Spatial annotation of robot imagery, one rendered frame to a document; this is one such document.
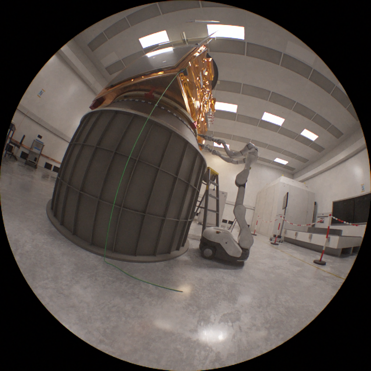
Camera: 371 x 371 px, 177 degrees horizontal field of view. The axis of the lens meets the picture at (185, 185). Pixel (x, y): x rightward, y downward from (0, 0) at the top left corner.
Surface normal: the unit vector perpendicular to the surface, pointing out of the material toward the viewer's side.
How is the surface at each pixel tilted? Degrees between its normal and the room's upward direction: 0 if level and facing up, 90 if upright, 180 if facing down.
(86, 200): 90
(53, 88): 90
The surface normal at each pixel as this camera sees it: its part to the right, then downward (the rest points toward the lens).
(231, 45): -0.27, 0.95
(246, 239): -0.32, -0.25
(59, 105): 0.94, 0.22
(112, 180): 0.36, -0.07
